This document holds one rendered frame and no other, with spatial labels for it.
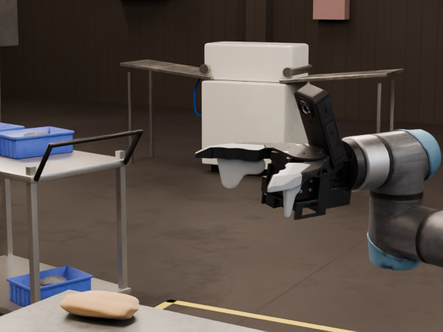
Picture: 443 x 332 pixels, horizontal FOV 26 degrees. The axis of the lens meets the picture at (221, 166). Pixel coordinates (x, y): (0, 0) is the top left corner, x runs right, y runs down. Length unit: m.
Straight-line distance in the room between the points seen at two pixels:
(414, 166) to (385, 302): 4.02
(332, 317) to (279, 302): 0.36
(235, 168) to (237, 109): 7.43
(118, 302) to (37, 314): 0.17
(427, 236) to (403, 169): 0.10
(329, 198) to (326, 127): 0.10
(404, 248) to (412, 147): 0.14
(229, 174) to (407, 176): 0.25
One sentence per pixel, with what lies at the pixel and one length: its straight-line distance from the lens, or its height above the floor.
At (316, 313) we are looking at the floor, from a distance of 5.11.
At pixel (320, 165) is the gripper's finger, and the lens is 1.20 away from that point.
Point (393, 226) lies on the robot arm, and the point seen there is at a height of 1.35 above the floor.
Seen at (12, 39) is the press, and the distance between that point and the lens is 6.40.
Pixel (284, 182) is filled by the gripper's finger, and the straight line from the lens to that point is 1.13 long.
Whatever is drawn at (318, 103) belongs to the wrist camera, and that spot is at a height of 1.53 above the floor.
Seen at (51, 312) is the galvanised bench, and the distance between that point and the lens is 1.92.
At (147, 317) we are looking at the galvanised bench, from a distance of 1.87.
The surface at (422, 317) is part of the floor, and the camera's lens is 5.14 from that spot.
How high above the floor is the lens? 1.67
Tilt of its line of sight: 10 degrees down
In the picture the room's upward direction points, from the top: straight up
